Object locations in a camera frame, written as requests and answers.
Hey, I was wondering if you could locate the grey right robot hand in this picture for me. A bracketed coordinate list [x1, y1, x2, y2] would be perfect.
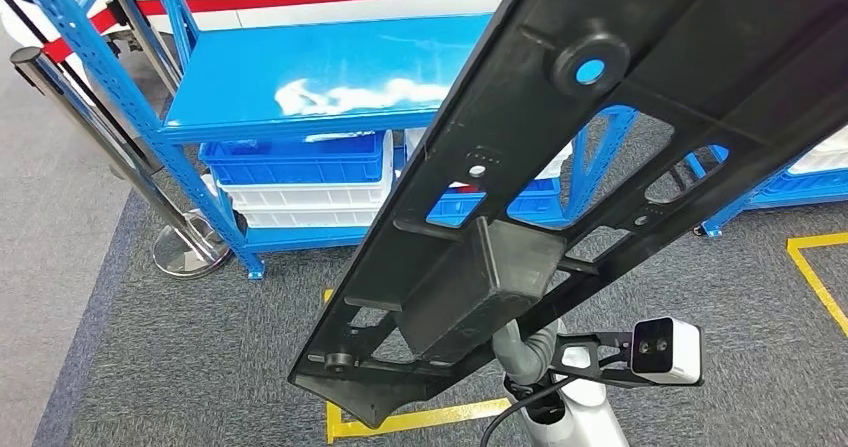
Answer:
[491, 318, 561, 387]

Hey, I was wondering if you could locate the black plastic frame part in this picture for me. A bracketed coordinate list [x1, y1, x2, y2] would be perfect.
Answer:
[288, 0, 848, 430]

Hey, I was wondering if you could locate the blue wheeled shelf rack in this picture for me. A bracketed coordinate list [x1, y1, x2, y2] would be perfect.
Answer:
[682, 145, 848, 240]

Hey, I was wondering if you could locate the blue metal shelf rack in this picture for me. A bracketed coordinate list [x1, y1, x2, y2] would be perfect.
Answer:
[6, 0, 641, 281]

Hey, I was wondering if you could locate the yellow floor tape square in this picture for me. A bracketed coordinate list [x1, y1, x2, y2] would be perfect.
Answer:
[324, 289, 511, 445]

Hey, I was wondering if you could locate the blue plastic crate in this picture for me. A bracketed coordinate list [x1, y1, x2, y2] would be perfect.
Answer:
[755, 168, 848, 207]
[427, 178, 564, 228]
[198, 132, 389, 187]

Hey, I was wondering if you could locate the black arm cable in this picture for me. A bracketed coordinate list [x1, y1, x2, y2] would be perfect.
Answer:
[478, 377, 578, 447]

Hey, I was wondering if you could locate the black camera bracket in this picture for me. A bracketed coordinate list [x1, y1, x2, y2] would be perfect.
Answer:
[549, 331, 664, 389]

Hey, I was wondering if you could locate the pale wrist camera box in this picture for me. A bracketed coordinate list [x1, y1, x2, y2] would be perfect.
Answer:
[629, 316, 704, 386]

